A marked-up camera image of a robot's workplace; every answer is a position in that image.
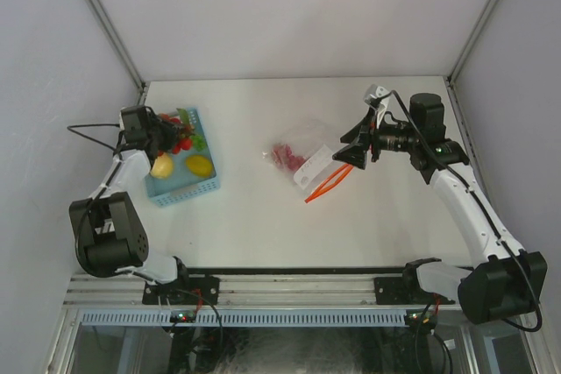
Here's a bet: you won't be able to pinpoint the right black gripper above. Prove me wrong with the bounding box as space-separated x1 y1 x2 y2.
333 105 420 168

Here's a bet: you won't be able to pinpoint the red fake strawberries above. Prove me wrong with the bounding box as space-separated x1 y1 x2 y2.
160 109 195 154

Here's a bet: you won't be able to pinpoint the yellow fake pear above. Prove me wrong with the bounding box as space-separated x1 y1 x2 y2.
150 153 174 180

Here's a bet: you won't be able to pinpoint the green fake grape bunch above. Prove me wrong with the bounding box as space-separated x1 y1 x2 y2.
189 134 207 152

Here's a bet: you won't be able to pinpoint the clear zip top bag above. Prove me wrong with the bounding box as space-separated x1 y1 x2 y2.
263 118 353 203

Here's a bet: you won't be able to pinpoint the yellow fake lemon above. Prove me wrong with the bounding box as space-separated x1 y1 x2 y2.
185 154 214 178

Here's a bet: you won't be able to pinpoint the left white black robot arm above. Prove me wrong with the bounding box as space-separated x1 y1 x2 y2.
69 105 192 304

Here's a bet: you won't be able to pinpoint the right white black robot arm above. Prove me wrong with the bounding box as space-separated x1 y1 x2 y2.
333 85 548 333

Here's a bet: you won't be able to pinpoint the red fake grape bunch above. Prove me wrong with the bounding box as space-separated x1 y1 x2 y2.
271 144 306 173

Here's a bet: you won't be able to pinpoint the light blue plastic basket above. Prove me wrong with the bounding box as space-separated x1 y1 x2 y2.
145 108 220 208

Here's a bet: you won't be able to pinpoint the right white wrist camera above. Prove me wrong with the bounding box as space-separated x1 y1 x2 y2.
364 84 392 128

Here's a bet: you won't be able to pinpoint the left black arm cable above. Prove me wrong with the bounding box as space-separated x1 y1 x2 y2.
67 122 223 349

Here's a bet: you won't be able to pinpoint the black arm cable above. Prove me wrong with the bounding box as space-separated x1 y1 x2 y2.
67 122 223 349
385 89 543 334

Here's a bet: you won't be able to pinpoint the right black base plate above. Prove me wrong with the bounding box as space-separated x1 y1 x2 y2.
373 276 437 305

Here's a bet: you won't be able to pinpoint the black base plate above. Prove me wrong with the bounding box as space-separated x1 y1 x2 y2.
142 276 220 307
373 276 437 305

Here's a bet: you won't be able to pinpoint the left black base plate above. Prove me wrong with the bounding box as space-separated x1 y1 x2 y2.
142 276 220 307

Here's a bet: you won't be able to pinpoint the aluminium front rail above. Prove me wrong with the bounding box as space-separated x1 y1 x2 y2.
63 272 457 308

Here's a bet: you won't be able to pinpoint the light blue slotted cable duct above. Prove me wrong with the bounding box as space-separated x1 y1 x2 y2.
81 308 408 328

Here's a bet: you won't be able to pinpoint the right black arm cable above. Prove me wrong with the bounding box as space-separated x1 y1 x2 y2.
385 89 543 334

